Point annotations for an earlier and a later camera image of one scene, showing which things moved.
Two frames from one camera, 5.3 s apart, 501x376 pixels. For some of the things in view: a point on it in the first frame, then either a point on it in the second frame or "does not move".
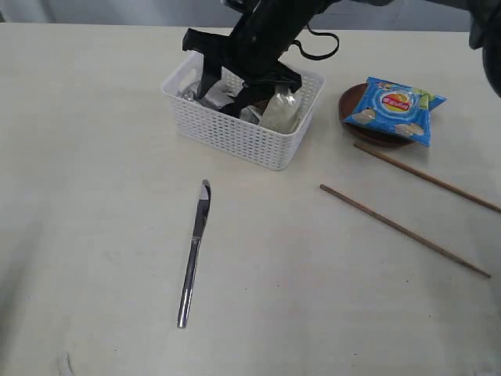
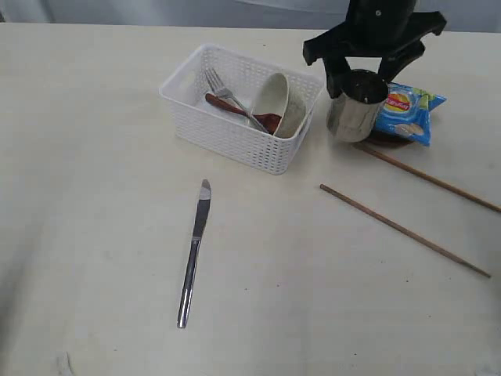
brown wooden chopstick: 329,189 does not move
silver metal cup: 218,97 -> 352,113
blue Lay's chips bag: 398,109 does not move
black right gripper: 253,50 -> 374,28
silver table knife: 205,196 does not move
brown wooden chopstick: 427,177 does not move
